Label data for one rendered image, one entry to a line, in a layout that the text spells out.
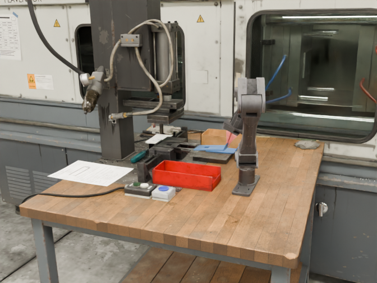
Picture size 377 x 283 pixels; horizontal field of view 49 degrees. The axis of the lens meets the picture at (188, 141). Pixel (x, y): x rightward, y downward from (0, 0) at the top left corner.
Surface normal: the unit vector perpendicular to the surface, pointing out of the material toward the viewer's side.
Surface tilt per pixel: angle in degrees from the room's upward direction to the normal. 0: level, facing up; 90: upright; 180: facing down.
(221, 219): 0
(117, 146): 90
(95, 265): 0
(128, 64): 90
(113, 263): 0
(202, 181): 90
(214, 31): 90
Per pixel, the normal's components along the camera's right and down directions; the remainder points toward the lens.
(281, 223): -0.02, -0.95
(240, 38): -0.41, 0.28
